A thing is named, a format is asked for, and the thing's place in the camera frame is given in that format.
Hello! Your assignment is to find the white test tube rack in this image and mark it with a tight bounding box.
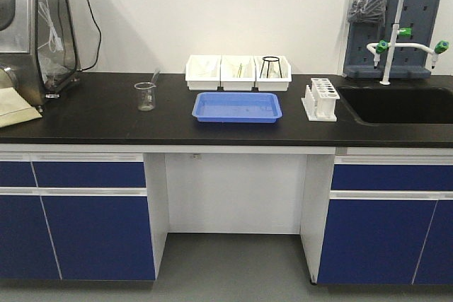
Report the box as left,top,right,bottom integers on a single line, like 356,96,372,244
301,78,340,122

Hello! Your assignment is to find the blue-grey pegboard drying rack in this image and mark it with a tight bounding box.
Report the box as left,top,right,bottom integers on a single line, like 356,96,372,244
343,0,440,79

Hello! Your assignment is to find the blue plastic tray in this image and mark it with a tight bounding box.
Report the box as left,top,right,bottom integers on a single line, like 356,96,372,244
192,92,282,123

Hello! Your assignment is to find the middle white storage bin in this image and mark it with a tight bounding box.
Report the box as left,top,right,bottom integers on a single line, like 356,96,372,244
220,55,256,91

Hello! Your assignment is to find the white storage bin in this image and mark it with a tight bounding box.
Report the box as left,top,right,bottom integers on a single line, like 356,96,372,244
220,55,256,91
185,54,222,91
253,55,292,91

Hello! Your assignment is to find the left white storage bin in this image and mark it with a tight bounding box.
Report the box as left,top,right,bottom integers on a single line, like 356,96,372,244
185,54,222,91

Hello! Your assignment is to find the right white storage bin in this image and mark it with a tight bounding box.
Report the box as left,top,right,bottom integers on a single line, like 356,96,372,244
253,55,292,91

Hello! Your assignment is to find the glass beaker on counter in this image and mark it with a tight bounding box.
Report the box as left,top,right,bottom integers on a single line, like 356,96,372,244
134,69,160,112

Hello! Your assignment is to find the black sink basin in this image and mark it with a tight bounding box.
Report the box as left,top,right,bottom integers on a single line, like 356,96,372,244
339,86,452,124

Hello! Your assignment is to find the blue base cabinet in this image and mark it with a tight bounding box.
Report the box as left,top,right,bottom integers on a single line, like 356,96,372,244
316,156,452,285
1,153,158,281

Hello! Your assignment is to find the stainless steel cabinet machine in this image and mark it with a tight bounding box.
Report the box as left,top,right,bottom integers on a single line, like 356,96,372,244
1,0,79,106

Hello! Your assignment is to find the beige folded cloth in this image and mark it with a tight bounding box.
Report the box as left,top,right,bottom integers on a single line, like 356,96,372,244
1,87,42,127

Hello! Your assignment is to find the white gooseneck lab faucet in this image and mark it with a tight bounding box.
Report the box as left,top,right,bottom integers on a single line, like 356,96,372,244
367,0,449,86

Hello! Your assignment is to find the black wire tripod stand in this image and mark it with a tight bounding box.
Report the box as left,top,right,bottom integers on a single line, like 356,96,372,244
260,56,282,79

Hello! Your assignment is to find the black hanging cable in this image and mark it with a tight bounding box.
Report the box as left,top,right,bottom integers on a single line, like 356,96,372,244
74,0,103,72

